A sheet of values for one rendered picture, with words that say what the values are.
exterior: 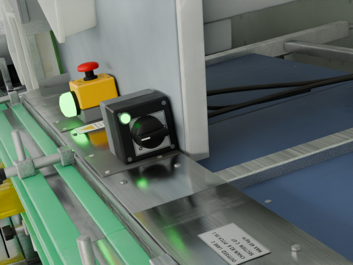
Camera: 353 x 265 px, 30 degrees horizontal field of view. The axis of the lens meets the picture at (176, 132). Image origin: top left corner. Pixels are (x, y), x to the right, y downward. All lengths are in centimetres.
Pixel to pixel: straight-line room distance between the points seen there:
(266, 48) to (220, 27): 74
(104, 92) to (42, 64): 50
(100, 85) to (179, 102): 32
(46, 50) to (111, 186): 85
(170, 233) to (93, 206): 19
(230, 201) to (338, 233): 13
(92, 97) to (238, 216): 55
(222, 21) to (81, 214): 32
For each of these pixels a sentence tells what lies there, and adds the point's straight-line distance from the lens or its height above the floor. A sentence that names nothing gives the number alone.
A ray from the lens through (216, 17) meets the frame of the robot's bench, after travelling 88.
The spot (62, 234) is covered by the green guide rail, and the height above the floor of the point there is 95.
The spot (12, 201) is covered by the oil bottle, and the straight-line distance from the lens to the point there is 136.
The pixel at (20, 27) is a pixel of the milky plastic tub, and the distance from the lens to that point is 164.
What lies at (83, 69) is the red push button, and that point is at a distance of 118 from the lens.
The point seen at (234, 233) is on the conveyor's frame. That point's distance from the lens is 65.
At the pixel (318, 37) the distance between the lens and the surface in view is 170.
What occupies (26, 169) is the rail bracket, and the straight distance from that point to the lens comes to 102.
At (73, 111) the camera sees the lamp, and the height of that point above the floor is 84.
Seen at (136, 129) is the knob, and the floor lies 81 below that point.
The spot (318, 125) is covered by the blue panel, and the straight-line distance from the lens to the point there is 100.
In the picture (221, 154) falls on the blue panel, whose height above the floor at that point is 70.
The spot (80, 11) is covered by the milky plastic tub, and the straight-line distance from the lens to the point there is 119.
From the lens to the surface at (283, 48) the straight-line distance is 166.
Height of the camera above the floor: 102
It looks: 17 degrees down
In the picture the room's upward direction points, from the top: 107 degrees counter-clockwise
